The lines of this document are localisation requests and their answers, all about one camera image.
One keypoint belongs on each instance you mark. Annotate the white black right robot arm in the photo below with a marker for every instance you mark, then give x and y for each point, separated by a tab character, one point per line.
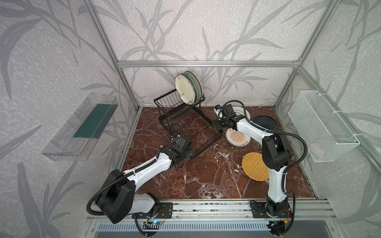
280	204

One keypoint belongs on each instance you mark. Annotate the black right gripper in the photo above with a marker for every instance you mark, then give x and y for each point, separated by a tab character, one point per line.
216	123

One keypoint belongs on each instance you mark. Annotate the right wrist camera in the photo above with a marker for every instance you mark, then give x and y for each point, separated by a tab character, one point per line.
218	110

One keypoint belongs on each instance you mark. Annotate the white plate dark lettered rim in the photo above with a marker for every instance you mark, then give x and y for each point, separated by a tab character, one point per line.
193	85

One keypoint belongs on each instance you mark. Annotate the orange woven plate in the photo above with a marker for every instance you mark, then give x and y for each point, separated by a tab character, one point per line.
254	167

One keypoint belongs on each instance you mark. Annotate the white plate green emblem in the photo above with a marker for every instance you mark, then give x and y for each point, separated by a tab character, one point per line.
240	111

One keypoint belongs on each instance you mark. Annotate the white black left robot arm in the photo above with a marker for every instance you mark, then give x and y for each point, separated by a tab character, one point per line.
118	195

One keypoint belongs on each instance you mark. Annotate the clear plastic wall bin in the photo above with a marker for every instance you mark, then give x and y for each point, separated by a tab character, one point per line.
78	137

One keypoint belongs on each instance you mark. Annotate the cream floral plate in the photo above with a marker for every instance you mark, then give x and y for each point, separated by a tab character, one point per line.
185	89

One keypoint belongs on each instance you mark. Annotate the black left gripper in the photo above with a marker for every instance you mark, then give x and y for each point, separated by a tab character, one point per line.
190	151

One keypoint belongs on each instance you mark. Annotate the orange sunburst plate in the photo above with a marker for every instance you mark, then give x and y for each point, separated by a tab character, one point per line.
237	139
199	86

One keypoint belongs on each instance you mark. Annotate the mint green flower plate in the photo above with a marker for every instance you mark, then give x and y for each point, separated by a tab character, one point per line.
196	85

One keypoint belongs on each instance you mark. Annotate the white wire mesh basket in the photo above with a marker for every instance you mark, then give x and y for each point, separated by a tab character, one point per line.
327	136

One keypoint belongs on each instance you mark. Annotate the dark blue oval plate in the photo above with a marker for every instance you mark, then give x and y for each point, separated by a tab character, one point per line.
266	122

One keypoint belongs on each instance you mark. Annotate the black wire dish rack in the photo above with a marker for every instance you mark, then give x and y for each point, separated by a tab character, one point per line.
177	117

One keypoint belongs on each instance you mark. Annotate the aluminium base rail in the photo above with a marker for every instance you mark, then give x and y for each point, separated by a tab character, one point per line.
223	218

